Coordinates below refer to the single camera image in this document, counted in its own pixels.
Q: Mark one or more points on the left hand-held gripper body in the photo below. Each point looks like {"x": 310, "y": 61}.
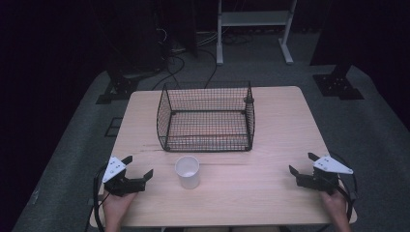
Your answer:
{"x": 120, "y": 187}

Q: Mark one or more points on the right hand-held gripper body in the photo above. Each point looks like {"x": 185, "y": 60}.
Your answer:
{"x": 322, "y": 181}

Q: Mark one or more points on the white plastic cup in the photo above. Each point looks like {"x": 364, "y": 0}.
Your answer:
{"x": 188, "y": 180}

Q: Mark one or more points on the person's left hand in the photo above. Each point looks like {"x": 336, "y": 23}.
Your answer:
{"x": 116, "y": 206}

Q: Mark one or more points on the person's right hand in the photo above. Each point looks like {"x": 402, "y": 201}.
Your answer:
{"x": 336, "y": 204}

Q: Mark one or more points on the black stand base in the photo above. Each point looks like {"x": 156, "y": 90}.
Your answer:
{"x": 336, "y": 85}
{"x": 121, "y": 87}

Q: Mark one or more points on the black square floor frame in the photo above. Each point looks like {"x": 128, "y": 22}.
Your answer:
{"x": 111, "y": 135}

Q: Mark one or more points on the white metal stand frame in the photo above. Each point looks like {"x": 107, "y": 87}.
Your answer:
{"x": 219, "y": 48}

